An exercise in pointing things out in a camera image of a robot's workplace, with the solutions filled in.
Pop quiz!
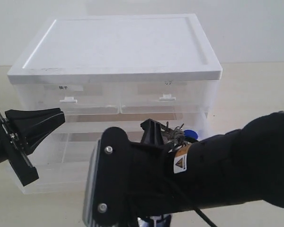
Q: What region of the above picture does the clear top left drawer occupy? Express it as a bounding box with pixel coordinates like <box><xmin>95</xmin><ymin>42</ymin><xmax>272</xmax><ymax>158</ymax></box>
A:
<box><xmin>34</xmin><ymin>83</ymin><xmax>120</xmax><ymax>115</ymax></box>

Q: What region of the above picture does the black cable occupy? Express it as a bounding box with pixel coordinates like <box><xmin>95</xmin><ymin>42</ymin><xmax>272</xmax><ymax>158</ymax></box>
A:
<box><xmin>194</xmin><ymin>201</ymin><xmax>216</xmax><ymax>227</ymax></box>

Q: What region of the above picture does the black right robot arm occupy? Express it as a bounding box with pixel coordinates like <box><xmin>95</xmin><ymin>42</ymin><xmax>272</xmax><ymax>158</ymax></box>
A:
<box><xmin>82</xmin><ymin>111</ymin><xmax>284</xmax><ymax>227</ymax></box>

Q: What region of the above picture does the clear top right drawer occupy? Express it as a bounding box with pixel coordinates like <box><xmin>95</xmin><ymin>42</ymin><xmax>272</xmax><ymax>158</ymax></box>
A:
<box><xmin>120</xmin><ymin>81</ymin><xmax>205</xmax><ymax>114</ymax></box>

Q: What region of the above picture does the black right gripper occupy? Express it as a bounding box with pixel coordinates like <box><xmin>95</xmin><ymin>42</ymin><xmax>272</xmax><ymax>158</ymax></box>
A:
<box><xmin>82</xmin><ymin>119</ymin><xmax>194</xmax><ymax>227</ymax></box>

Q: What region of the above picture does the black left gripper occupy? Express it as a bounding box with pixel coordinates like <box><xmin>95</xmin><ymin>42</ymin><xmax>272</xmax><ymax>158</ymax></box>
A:
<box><xmin>0</xmin><ymin>108</ymin><xmax>65</xmax><ymax>185</ymax></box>

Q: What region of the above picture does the clear wide drawer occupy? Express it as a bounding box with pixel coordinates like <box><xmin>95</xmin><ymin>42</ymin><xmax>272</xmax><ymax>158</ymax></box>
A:
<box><xmin>8</xmin><ymin>112</ymin><xmax>211</xmax><ymax>194</ymax></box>

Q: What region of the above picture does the key bunch with blue tag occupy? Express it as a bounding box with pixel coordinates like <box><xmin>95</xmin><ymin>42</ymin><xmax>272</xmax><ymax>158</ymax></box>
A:
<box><xmin>160</xmin><ymin>122</ymin><xmax>199</xmax><ymax>145</ymax></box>

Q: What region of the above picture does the white plastic drawer cabinet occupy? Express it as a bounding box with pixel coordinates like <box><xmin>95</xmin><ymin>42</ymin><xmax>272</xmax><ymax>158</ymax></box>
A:
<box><xmin>7</xmin><ymin>13</ymin><xmax>223</xmax><ymax>195</ymax></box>

